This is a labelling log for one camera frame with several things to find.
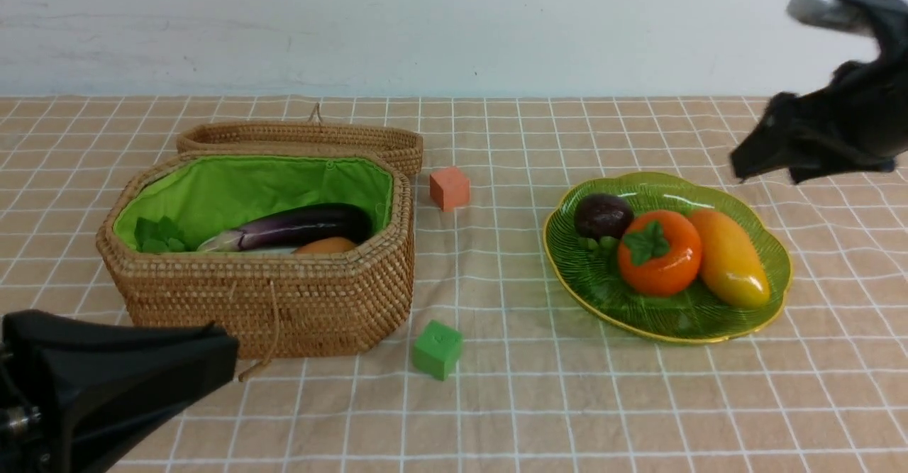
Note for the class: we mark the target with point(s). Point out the purple eggplant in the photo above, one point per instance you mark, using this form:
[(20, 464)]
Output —
[(295, 227)]

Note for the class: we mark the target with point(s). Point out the dark purple mangosteen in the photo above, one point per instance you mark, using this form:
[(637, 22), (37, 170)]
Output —
[(602, 215)]

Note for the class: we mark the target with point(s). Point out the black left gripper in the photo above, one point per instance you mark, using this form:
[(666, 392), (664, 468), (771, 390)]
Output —
[(78, 396)]

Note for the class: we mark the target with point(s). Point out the white daikon radish with leaves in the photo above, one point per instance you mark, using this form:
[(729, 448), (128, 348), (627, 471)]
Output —
[(159, 235)]

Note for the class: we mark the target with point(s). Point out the woven wicker basket lid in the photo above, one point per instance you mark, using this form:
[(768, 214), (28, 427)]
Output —
[(402, 149)]

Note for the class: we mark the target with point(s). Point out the green foam cube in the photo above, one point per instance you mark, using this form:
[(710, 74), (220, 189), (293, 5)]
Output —
[(437, 350)]

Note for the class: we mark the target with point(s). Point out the woven wicker basket green lining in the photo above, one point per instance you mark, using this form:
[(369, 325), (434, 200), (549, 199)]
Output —
[(277, 304)]

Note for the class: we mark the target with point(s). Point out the orange persimmon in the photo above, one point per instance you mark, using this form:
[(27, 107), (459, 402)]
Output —
[(660, 253)]

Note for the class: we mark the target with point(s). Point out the yellow orange mango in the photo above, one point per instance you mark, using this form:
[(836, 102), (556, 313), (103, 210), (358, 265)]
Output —
[(731, 267)]

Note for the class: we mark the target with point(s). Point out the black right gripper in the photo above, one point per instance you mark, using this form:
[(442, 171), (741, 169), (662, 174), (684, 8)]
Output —
[(857, 122)]

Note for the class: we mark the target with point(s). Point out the orange foam cube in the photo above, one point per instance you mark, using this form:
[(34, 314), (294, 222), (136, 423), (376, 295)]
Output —
[(449, 188)]

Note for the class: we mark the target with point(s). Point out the green glass leaf plate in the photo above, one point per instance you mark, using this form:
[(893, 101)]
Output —
[(588, 268)]

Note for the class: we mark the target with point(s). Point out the brown potato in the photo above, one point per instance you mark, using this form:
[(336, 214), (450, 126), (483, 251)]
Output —
[(329, 245)]

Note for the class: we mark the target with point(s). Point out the beige checkered tablecloth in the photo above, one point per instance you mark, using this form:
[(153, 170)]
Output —
[(542, 386)]

